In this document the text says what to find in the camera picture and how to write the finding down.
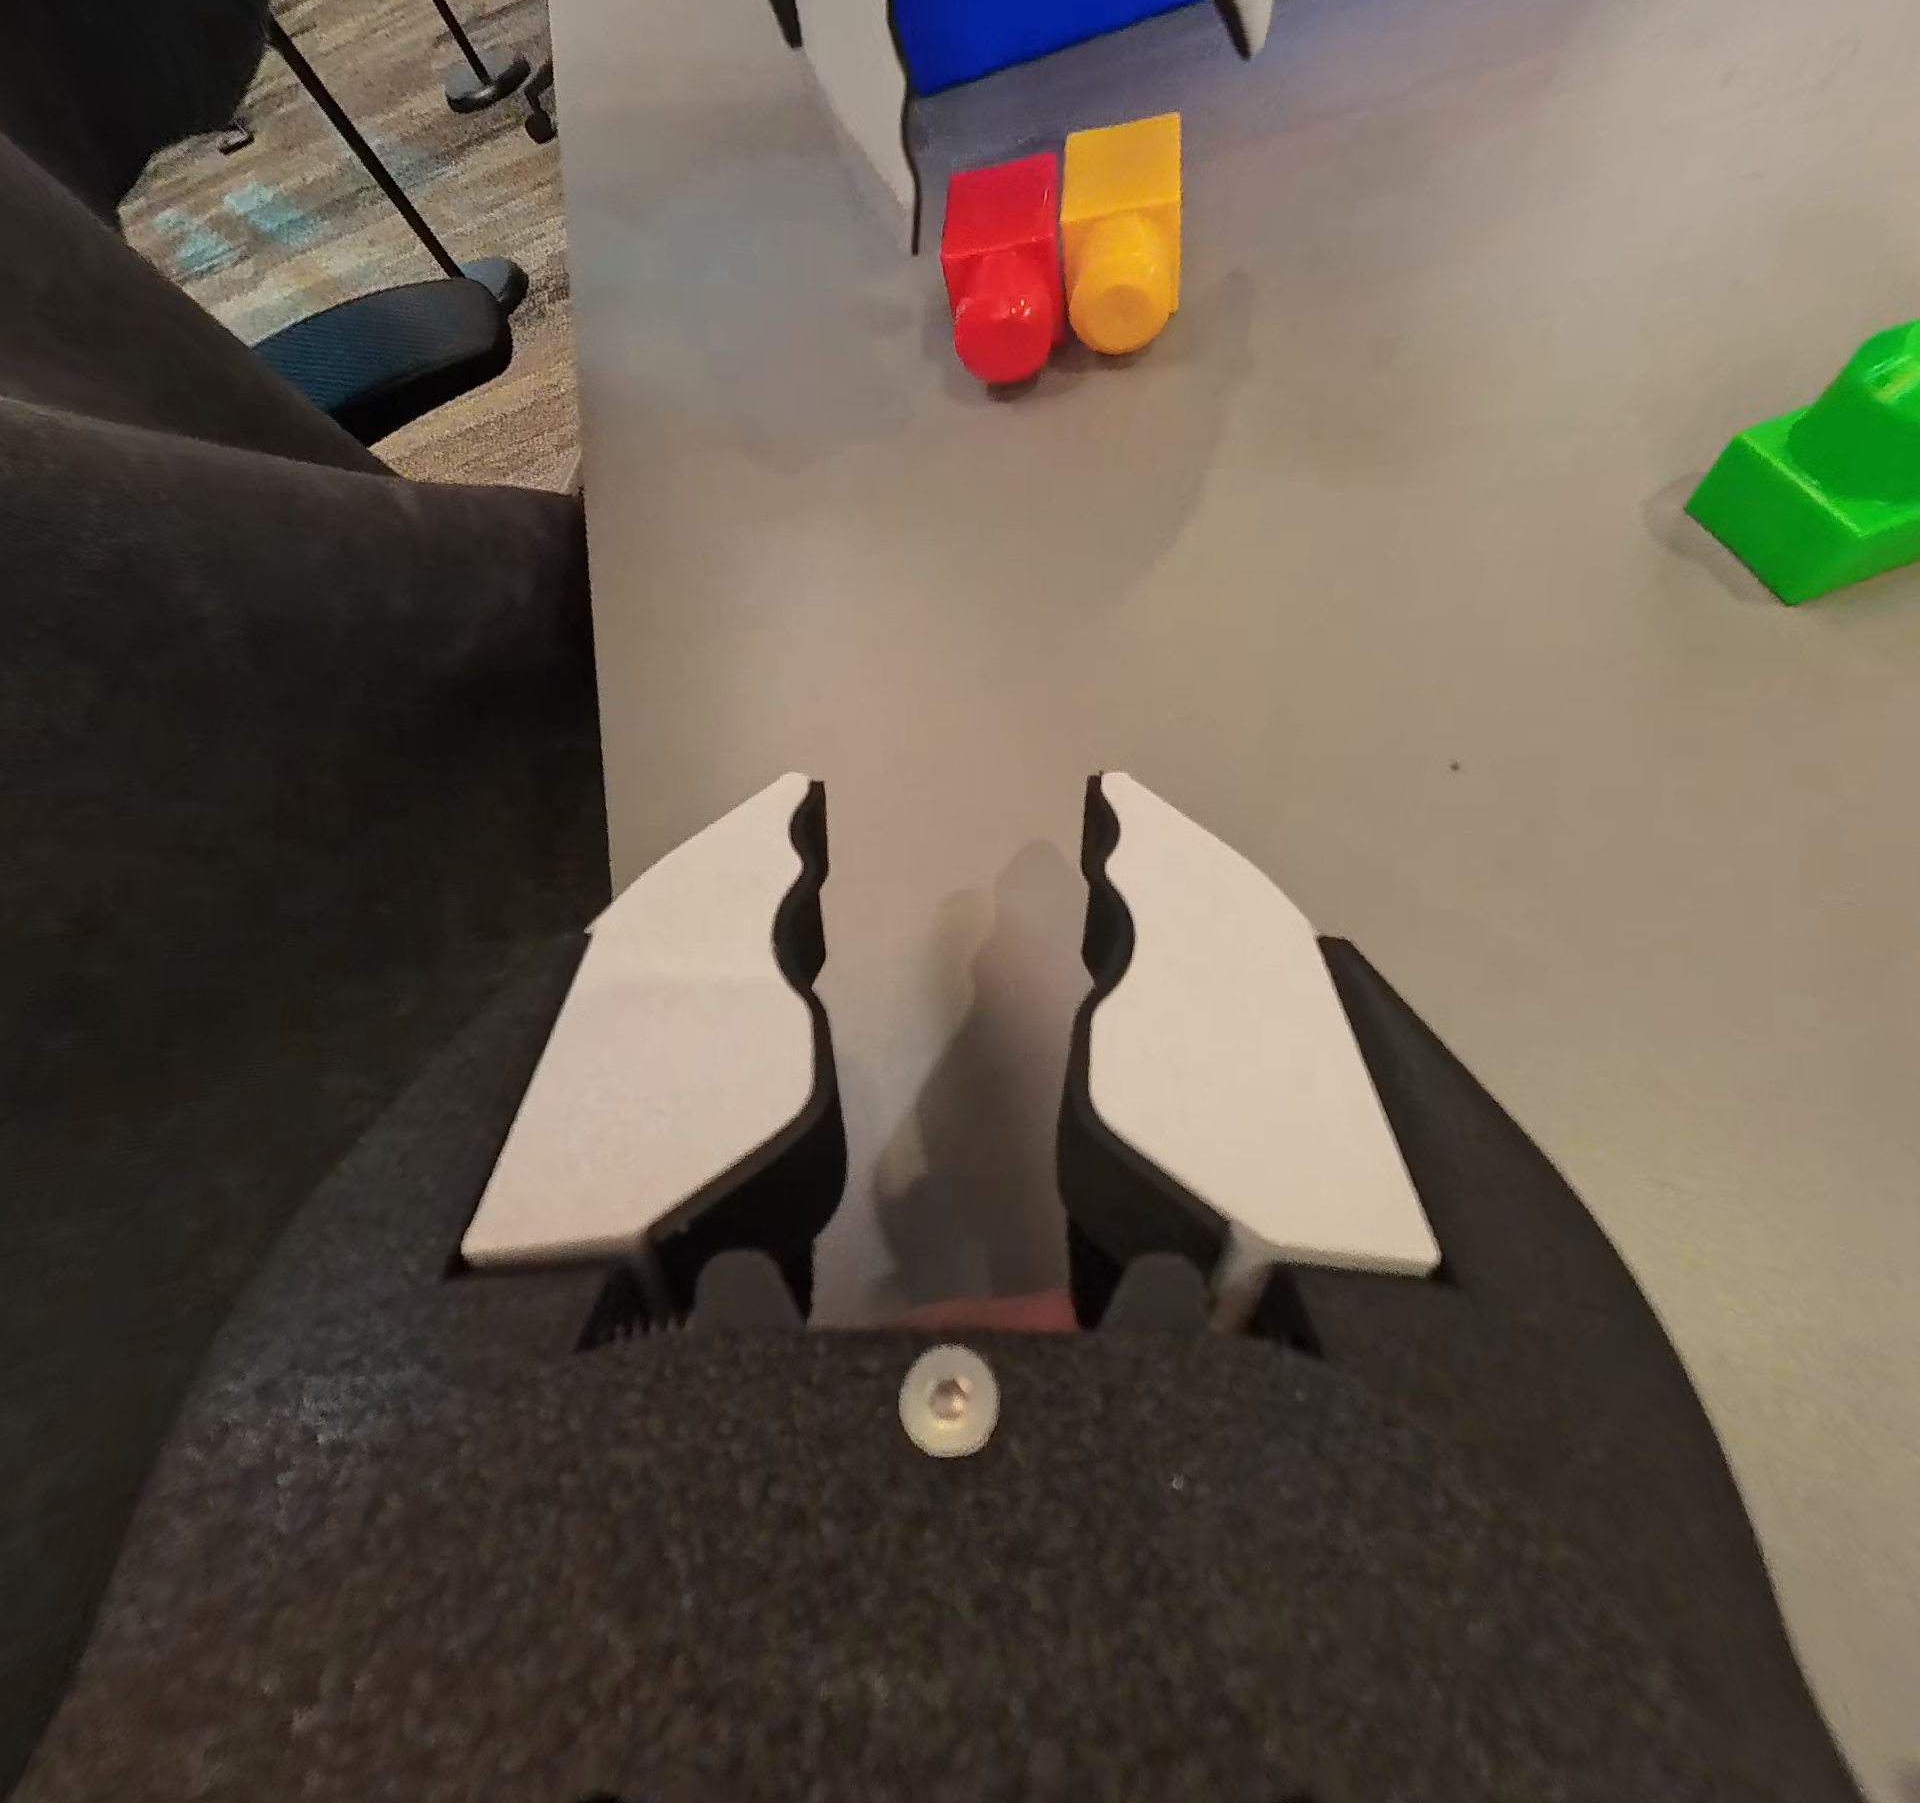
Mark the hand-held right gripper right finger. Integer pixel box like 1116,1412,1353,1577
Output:
1056,770,1447,1338

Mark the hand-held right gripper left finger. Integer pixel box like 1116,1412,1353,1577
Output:
456,772,853,1332

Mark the yellow one-stud toy block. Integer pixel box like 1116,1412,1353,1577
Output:
1058,112,1188,358

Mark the grey desk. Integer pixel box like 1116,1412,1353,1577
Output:
540,0,1920,1789

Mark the red one-stud toy block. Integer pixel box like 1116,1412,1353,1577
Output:
941,154,1071,388

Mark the black office chair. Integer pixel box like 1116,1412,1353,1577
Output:
247,258,531,448

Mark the green two-stud toy block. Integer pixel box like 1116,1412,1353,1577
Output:
1683,320,1920,608

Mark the person's grey sweatshirt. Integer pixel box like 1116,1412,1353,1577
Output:
0,0,611,1775

